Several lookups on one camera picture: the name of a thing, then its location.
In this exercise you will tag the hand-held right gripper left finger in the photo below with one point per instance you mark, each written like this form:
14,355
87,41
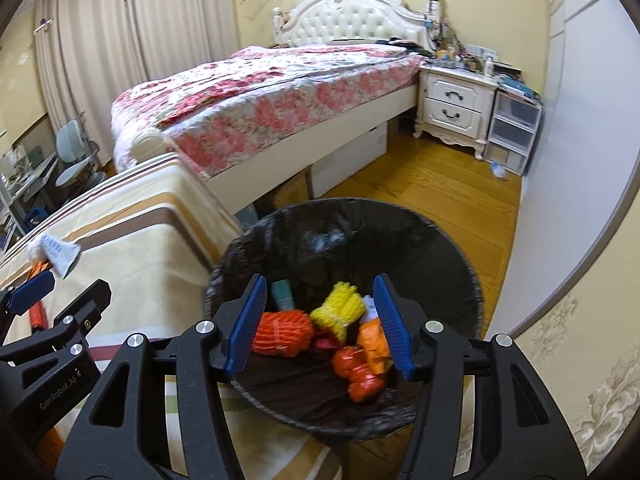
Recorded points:
245,332

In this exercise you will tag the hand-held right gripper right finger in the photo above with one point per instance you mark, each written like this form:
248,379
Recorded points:
395,332

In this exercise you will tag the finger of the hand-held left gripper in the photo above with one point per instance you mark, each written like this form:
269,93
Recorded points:
30,290
75,322

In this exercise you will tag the orange paper piece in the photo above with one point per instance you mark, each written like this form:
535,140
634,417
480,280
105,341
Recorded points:
37,270
372,342

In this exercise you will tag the orange foam fruit net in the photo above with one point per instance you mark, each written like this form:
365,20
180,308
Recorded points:
280,332

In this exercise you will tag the white paper scrap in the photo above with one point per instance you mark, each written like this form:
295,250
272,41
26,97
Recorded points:
370,307

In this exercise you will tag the teal tube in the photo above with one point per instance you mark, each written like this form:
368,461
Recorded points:
282,295

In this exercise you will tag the orange plastic bag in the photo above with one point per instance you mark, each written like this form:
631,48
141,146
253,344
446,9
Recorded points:
357,372

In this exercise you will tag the yellow foam fruit net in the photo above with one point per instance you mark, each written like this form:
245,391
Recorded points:
337,310

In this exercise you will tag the pink wrapper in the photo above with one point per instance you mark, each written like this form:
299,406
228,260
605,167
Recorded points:
326,345

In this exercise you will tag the black lined waste bin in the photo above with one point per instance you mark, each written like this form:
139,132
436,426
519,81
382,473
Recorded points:
350,240

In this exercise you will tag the red wrapper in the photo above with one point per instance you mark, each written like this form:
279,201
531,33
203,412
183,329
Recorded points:
38,317

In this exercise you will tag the white crumpled tissue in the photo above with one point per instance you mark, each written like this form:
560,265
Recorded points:
37,250

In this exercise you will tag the white printed sachet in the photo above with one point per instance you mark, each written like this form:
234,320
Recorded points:
62,255

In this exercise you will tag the blue plastic stool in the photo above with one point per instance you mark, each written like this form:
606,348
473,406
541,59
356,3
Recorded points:
39,215

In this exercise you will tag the striped blanket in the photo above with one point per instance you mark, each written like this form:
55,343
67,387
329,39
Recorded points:
140,230

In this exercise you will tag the white desk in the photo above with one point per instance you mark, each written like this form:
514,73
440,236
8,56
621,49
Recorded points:
30,175

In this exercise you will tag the brown cardboard box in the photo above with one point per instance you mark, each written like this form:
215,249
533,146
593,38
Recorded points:
292,190

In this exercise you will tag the grey desk chair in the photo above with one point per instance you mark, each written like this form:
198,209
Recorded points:
70,135

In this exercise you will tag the white storage box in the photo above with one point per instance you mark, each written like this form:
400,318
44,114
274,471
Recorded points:
350,155

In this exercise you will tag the crumpled plastic bottle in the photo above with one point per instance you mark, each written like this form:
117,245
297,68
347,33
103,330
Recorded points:
498,170

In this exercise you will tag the beige curtain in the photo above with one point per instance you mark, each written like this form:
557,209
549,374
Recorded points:
85,70
185,15

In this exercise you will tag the white nightstand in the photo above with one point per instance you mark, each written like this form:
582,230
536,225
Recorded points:
450,105

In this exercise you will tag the clear plastic drawer unit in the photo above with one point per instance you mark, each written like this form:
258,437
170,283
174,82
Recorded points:
512,125

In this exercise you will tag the floral quilt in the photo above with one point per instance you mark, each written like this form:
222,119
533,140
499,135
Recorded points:
280,90

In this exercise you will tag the blue flat box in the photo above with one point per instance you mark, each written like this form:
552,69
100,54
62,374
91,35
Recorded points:
520,89

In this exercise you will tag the small white bottle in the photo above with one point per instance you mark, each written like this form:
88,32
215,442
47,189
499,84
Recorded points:
489,67

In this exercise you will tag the clutter of small items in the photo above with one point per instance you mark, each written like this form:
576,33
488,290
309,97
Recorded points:
460,55

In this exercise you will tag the white wardrobe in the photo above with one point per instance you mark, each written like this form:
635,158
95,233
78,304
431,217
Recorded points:
585,110

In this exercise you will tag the white bed with tufted headboard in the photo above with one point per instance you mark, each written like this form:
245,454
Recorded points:
350,15

